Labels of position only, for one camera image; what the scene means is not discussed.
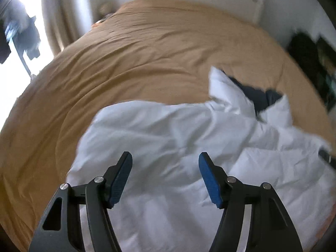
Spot dark clothes on rack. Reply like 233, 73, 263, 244
1, 0, 41, 64

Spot black bag on shelf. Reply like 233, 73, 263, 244
286, 32, 322, 85

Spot tan orange bed cover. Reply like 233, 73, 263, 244
1, 0, 335, 251

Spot beige window curtain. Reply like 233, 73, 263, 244
39, 0, 85, 56

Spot small bedside lamp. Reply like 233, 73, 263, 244
98, 2, 114, 18

